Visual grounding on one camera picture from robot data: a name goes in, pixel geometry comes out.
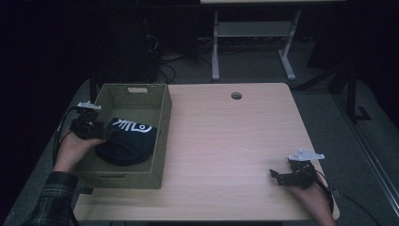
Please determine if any dark equipment cabinet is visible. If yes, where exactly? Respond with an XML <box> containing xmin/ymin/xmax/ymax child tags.
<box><xmin>93</xmin><ymin>17</ymin><xmax>159</xmax><ymax>83</ymax></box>

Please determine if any black floor cable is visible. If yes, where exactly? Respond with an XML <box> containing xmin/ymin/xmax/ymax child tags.
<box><xmin>332</xmin><ymin>187</ymin><xmax>375</xmax><ymax>226</ymax></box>

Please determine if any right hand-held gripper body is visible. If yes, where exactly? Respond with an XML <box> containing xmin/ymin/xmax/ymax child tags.
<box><xmin>286</xmin><ymin>149</ymin><xmax>326</xmax><ymax>189</ymax></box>

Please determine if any person's left hand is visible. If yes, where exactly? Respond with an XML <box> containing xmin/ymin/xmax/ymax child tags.
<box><xmin>53</xmin><ymin>131</ymin><xmax>106</xmax><ymax>173</ymax></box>

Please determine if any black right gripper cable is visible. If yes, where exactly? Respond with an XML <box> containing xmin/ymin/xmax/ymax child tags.
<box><xmin>313</xmin><ymin>169</ymin><xmax>335</xmax><ymax>215</ymax></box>

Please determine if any black metal stand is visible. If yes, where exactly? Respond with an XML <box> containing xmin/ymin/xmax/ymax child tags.
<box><xmin>343</xmin><ymin>62</ymin><xmax>373</xmax><ymax>124</ymax></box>

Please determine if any tangle of floor cables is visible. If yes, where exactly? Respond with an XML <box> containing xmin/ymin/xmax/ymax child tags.
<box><xmin>142</xmin><ymin>34</ymin><xmax>215</xmax><ymax>84</ymax></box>

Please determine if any green woven basket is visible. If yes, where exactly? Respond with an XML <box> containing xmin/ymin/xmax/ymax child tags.
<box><xmin>73</xmin><ymin>83</ymin><xmax>173</xmax><ymax>190</ymax></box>

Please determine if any white metal stand frame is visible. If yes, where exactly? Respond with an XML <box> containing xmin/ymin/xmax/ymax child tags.
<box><xmin>211</xmin><ymin>8</ymin><xmax>302</xmax><ymax>82</ymax></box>

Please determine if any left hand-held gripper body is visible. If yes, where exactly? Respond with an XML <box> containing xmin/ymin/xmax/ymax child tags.
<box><xmin>69</xmin><ymin>101</ymin><xmax>107</xmax><ymax>140</ymax></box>

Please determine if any blue knit sweater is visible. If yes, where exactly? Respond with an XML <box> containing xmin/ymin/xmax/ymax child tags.
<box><xmin>94</xmin><ymin>117</ymin><xmax>158</xmax><ymax>168</ymax></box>

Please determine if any person's right hand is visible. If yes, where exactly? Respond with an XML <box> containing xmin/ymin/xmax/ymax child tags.
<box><xmin>286</xmin><ymin>175</ymin><xmax>334</xmax><ymax>218</ymax></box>

